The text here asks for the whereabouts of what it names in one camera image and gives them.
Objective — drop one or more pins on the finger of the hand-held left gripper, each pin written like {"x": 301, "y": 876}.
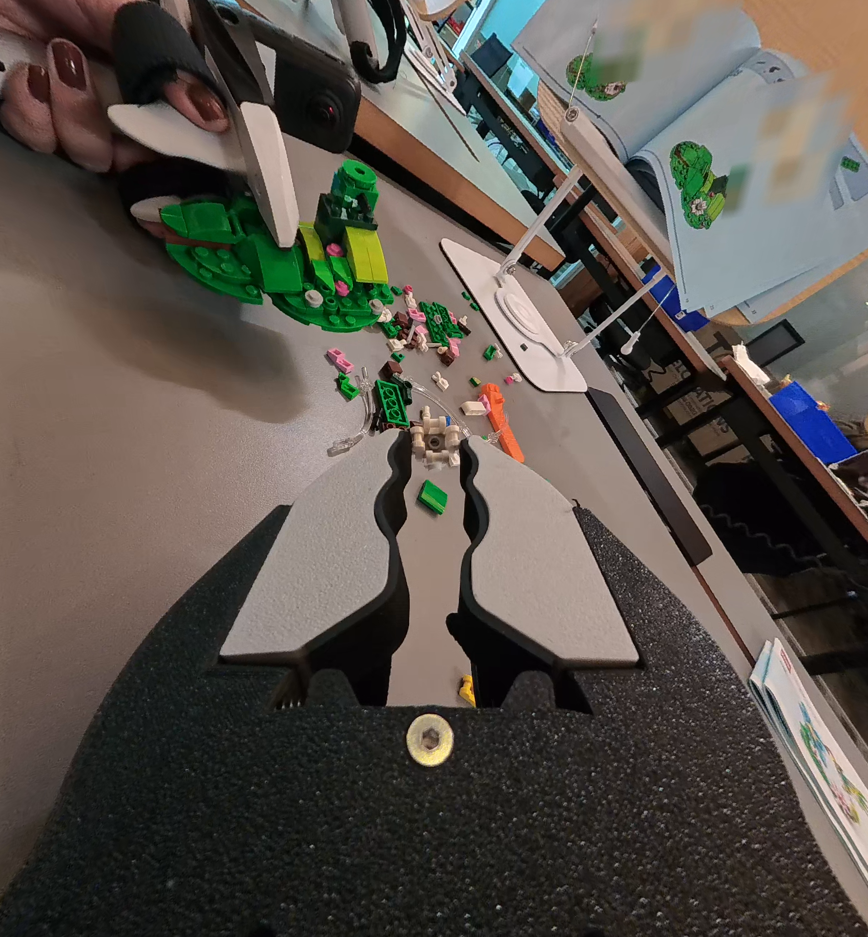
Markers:
{"x": 271, "y": 176}

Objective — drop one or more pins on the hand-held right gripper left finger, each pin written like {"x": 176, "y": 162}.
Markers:
{"x": 317, "y": 564}

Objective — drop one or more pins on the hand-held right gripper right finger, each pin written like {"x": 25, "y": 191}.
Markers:
{"x": 536, "y": 578}

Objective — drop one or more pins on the green lego plant model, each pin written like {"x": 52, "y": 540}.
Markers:
{"x": 273, "y": 277}

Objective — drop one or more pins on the green lego slope brick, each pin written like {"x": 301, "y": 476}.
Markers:
{"x": 432, "y": 498}

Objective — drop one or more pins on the small yellow lego piece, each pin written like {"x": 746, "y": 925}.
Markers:
{"x": 468, "y": 689}

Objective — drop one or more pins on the orange lego brick separator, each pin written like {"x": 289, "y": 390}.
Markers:
{"x": 503, "y": 424}

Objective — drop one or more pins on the white lego flower assembly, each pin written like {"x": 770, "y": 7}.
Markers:
{"x": 428, "y": 421}

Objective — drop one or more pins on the pile of green brown lego pieces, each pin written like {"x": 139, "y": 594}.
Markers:
{"x": 434, "y": 322}

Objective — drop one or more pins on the open lego instruction booklet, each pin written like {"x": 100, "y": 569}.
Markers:
{"x": 668, "y": 95}

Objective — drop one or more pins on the person's left hand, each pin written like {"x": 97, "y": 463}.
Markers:
{"x": 60, "y": 110}

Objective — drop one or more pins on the grey table with wooden edge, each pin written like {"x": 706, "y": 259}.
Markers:
{"x": 434, "y": 146}

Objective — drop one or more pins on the white and wooden book stand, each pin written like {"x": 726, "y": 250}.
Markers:
{"x": 492, "y": 285}

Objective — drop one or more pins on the long wooden desk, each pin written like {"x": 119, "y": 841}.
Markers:
{"x": 752, "y": 399}

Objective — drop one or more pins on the crumpled white paper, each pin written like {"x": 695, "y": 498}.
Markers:
{"x": 750, "y": 364}

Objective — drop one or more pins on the blue plastic bin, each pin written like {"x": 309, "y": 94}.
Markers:
{"x": 815, "y": 424}
{"x": 679, "y": 311}

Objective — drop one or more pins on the colourful instruction leaflet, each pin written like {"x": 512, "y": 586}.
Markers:
{"x": 829, "y": 776}

